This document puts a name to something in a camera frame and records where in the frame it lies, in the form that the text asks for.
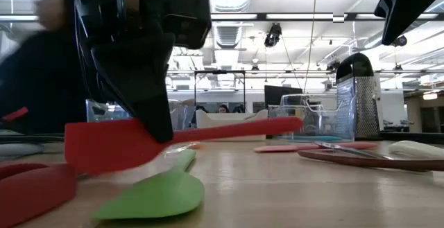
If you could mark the red bar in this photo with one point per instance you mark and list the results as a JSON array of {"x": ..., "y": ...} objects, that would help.
[{"x": 14, "y": 114}]

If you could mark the green silicone spatula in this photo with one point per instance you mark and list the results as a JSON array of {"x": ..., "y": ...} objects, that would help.
[{"x": 163, "y": 193}]

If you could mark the red silicone spatula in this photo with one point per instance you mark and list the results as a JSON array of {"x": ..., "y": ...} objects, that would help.
[{"x": 104, "y": 145}]

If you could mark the black background rig frame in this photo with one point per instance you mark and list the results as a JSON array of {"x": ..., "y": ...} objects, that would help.
[{"x": 219, "y": 71}]

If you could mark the white plastic bin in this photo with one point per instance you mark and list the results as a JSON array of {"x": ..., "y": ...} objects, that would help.
[{"x": 229, "y": 127}]

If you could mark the brown wooden spoon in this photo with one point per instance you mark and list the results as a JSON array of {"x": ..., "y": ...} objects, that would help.
[{"x": 399, "y": 164}]

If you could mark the pink silicone spatula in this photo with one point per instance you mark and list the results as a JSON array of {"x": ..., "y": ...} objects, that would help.
[{"x": 277, "y": 148}]

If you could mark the clear plastic bin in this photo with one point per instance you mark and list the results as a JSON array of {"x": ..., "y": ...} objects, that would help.
[
  {"x": 104, "y": 112},
  {"x": 312, "y": 117}
]

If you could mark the person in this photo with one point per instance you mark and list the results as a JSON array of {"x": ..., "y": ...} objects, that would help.
[
  {"x": 223, "y": 109},
  {"x": 38, "y": 75}
]

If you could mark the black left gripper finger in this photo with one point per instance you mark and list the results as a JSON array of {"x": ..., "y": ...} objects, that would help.
[
  {"x": 111, "y": 75},
  {"x": 152, "y": 89}
]

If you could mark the blue silicone spatula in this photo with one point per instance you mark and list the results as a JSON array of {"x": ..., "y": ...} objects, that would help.
[{"x": 312, "y": 139}]

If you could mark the black overhead beam with lights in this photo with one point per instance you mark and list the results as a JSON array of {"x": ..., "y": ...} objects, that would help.
[{"x": 261, "y": 16}]

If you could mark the black monitor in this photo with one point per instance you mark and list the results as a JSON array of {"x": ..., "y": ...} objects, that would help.
[{"x": 277, "y": 96}]

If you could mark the silver air duct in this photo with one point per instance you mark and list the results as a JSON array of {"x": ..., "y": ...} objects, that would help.
[{"x": 229, "y": 34}]

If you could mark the red silicone spoon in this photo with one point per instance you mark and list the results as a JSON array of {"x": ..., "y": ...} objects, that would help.
[{"x": 31, "y": 197}]

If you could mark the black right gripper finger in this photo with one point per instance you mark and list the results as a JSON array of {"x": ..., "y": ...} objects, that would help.
[
  {"x": 409, "y": 6},
  {"x": 382, "y": 6}
]

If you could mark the black ceiling spotlight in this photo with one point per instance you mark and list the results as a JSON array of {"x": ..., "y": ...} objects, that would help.
[
  {"x": 273, "y": 35},
  {"x": 399, "y": 41}
]

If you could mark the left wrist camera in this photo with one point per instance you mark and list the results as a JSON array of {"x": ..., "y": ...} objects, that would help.
[{"x": 189, "y": 16}]

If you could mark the grey silicone spoon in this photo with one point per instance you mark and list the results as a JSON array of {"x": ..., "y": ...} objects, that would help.
[{"x": 21, "y": 149}]

